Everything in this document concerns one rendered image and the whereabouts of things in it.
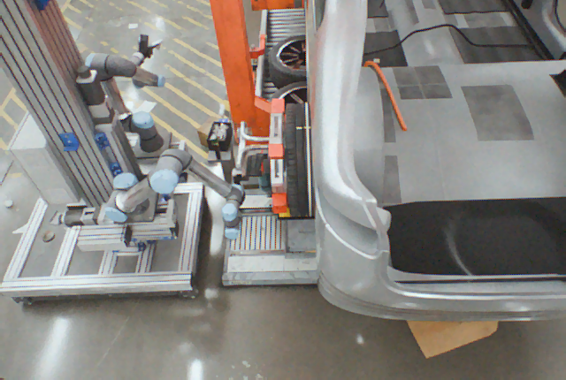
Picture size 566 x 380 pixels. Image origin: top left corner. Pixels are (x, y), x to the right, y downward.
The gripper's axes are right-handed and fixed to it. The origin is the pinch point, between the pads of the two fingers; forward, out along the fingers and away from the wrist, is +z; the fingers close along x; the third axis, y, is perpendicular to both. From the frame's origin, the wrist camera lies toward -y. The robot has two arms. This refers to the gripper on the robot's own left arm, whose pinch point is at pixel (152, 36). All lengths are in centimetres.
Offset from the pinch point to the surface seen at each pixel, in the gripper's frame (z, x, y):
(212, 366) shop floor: -156, 90, 113
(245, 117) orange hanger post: -18, 69, 36
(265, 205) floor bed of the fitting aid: -35, 91, 104
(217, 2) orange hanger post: -19, 53, -45
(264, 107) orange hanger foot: -9, 80, 32
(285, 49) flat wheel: 114, 68, 68
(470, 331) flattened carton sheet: -103, 237, 91
